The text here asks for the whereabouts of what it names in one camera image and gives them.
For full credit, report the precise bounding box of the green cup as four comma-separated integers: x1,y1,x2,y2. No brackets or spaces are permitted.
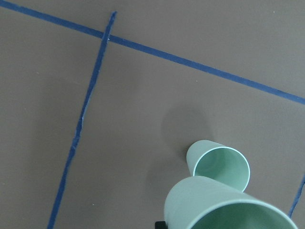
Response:
186,140,250,192
164,176,297,229

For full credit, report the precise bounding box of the green cup standing on table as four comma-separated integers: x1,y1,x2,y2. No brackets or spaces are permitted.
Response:
186,140,250,192

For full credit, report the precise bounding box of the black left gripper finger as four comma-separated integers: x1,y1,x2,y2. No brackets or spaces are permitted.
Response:
154,221,167,229

